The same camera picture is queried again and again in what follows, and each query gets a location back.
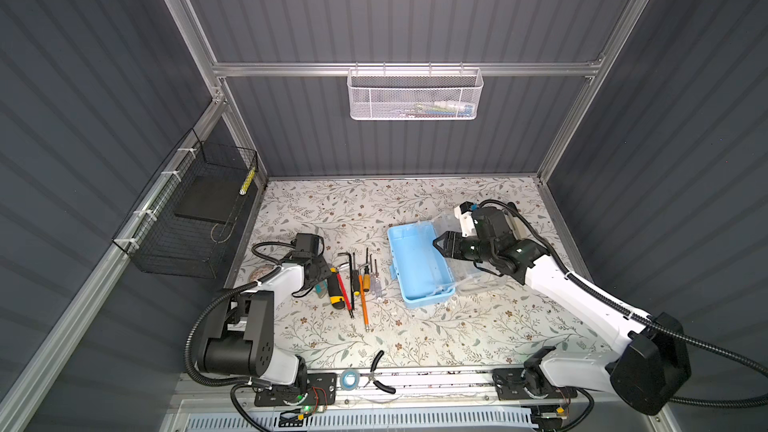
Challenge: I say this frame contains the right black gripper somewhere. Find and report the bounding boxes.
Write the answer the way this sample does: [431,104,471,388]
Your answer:
[431,230,493,264]

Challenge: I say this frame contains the black hex key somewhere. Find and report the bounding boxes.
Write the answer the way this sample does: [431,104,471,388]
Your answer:
[337,252,354,283]

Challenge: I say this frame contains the yellow black utility knife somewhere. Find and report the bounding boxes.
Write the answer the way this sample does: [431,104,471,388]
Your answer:
[327,266,346,310]

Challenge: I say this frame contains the blue plastic tool box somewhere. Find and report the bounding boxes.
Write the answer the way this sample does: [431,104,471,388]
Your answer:
[387,222,456,309]

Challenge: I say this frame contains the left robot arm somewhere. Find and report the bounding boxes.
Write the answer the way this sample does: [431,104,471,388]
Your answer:
[183,233,332,394]

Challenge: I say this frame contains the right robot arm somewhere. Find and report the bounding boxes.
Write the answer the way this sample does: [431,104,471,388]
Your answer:
[432,200,691,415]

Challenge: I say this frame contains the clear tape roll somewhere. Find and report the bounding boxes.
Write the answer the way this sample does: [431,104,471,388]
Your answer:
[248,265,282,284]

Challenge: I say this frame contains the orange long screwdriver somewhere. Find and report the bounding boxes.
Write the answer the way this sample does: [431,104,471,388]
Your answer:
[358,274,370,332]

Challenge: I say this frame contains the blue tape roll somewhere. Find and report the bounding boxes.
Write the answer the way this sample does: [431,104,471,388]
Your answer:
[339,369,360,391]

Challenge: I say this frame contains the black foam pad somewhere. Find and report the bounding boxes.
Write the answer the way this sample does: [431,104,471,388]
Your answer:
[174,176,242,224]

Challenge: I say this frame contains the white ventilated front panel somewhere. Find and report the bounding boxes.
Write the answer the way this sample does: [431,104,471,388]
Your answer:
[182,406,535,432]

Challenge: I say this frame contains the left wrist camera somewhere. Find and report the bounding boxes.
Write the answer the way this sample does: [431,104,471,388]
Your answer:
[293,233,325,258]

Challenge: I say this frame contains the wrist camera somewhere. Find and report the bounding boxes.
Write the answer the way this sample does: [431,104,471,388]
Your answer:
[293,233,325,258]
[454,201,478,237]

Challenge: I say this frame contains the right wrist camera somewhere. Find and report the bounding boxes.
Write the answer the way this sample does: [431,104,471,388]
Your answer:
[454,201,478,237]

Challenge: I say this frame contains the yellow handle screwdriver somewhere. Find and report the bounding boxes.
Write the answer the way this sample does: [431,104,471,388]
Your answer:
[361,249,371,293]

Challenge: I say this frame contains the clear handle screwdriver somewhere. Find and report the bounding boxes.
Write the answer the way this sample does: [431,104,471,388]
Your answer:
[370,259,384,300]

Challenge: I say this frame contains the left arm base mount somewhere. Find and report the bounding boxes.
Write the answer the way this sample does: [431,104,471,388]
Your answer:
[253,373,338,407]

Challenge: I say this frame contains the black handled pliers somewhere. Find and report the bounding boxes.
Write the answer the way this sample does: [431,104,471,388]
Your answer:
[362,349,397,396]

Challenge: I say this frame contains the black wire wall basket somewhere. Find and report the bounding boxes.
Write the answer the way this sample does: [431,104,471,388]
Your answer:
[113,131,259,279]

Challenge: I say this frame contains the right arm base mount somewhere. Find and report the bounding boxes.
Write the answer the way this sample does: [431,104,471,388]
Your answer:
[491,366,578,400]

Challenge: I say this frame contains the left black corrugated cable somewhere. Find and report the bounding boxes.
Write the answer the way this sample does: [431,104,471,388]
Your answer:
[182,241,301,388]

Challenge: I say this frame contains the black corrugated cable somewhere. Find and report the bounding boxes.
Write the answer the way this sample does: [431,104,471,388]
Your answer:
[182,241,301,388]
[476,199,768,409]

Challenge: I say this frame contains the white wire wall basket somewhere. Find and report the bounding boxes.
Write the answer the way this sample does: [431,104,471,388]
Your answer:
[346,67,484,121]

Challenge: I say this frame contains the right black corrugated cable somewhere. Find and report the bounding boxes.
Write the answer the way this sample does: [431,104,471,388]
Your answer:
[476,199,768,409]

